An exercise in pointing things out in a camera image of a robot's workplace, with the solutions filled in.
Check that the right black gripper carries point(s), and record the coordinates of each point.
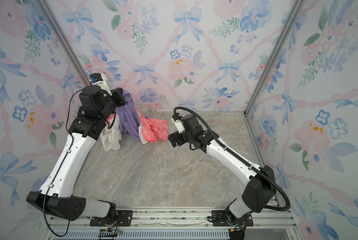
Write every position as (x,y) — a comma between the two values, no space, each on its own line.
(176,136)

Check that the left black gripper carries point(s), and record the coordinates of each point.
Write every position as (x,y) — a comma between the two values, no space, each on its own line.
(117,94)

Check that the purple cloth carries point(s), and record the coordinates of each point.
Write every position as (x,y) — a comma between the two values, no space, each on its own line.
(128,117)

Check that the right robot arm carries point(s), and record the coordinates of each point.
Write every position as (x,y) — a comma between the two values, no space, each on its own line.
(261,190)

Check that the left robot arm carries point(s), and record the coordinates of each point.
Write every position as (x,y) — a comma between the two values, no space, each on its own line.
(55,196)

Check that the pink patterned cloth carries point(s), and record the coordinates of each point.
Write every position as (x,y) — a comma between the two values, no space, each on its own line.
(151,130)

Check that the white cloth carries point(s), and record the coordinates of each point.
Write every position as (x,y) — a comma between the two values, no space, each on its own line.
(111,135)

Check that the ventilation grille strip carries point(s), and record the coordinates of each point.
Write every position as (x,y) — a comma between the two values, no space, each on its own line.
(149,234)

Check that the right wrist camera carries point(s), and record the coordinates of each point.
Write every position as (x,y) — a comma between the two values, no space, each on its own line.
(179,125)

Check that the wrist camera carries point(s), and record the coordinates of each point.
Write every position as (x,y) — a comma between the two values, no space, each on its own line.
(100,79)
(179,125)

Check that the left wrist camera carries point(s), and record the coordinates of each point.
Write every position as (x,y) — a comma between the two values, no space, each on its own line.
(100,79)

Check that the aluminium mounting rail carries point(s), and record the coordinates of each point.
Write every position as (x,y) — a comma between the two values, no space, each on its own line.
(198,218)

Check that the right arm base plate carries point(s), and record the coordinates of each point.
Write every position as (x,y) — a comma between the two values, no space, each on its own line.
(225,219)

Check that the left aluminium corner post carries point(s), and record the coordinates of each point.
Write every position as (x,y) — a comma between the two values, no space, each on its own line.
(56,28)

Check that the aluminium corner post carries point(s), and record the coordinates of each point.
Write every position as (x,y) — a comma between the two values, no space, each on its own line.
(56,28)
(278,47)

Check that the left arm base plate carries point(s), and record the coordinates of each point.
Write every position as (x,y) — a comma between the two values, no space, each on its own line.
(118,218)

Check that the right aluminium corner post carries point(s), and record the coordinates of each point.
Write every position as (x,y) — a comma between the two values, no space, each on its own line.
(278,47)

